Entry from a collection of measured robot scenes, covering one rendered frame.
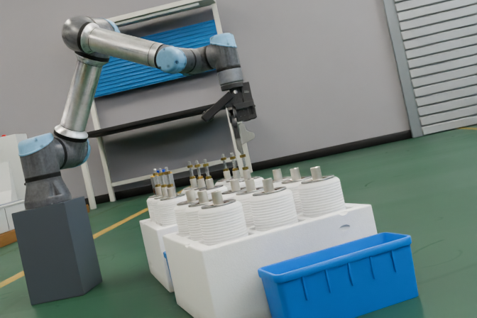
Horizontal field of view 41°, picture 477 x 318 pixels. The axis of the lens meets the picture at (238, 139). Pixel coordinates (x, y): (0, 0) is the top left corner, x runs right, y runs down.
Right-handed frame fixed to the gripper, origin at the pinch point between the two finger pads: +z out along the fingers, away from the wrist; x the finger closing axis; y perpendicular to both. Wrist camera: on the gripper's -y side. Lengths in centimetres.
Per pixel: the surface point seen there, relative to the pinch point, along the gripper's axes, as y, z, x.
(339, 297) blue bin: 10, 30, -74
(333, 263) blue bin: 10, 23, -74
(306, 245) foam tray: 7, 21, -62
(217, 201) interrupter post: -9, 8, -59
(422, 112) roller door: 212, 11, 455
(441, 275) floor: 35, 34, -58
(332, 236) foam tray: 13, 21, -60
